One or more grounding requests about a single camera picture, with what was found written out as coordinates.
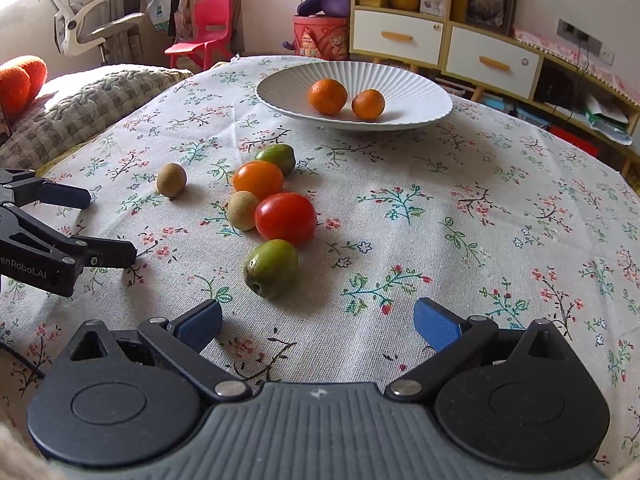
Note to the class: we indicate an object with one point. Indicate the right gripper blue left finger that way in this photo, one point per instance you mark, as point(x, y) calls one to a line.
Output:
point(177, 346)

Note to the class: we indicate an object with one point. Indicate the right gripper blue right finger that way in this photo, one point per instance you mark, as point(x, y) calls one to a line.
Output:
point(457, 343)

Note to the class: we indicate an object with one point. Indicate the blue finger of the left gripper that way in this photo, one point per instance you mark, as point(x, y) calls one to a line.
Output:
point(22, 187)
point(101, 251)

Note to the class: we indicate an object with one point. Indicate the brown kiwi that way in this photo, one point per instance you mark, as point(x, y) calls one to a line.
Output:
point(241, 210)
point(171, 180)

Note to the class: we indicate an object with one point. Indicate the large green jujube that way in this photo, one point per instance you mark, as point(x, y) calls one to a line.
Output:
point(270, 268)

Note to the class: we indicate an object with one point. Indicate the red tomato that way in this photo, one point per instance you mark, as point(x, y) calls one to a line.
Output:
point(286, 216)

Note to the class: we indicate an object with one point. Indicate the orange tomato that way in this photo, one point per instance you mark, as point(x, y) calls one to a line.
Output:
point(260, 178)

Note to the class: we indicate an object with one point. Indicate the small green jujube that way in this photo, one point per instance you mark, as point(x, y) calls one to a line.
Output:
point(280, 155)

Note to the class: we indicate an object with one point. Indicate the small orange mandarin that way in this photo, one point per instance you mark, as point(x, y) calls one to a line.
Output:
point(368, 105)

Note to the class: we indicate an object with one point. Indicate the large orange mandarin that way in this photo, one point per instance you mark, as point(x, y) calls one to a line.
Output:
point(327, 96)

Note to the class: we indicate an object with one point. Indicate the woven sofa blanket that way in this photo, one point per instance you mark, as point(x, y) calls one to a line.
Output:
point(72, 109)

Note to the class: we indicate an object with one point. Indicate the orange plush cushion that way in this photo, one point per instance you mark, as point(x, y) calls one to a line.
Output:
point(21, 81)

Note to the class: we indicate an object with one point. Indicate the white office chair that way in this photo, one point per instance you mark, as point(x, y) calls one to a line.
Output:
point(69, 33)

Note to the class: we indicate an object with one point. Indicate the floral tablecloth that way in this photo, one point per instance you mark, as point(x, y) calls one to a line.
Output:
point(481, 212)

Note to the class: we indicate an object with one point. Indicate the wooden desk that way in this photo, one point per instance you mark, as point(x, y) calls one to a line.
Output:
point(185, 10)

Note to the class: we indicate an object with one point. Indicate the red box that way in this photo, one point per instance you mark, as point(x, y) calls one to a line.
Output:
point(577, 141)

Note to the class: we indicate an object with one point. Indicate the white ribbed plate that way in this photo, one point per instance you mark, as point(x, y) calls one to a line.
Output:
point(412, 101)

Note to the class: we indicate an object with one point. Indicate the red plastic chair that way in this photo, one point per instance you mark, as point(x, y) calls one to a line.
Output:
point(212, 20)

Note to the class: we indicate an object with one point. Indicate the low wooden tv cabinet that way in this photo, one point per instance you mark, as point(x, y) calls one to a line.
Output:
point(580, 89)

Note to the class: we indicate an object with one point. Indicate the red toy bucket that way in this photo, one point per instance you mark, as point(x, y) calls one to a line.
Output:
point(321, 36)

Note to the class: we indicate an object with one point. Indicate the wooden shelf cabinet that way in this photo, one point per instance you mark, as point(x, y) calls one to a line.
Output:
point(447, 44)

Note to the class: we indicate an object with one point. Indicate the yellow pumpkin ornament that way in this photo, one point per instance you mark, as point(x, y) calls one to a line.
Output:
point(406, 5)

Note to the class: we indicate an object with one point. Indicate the wall power outlet strip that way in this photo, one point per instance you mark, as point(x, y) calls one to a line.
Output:
point(573, 34)

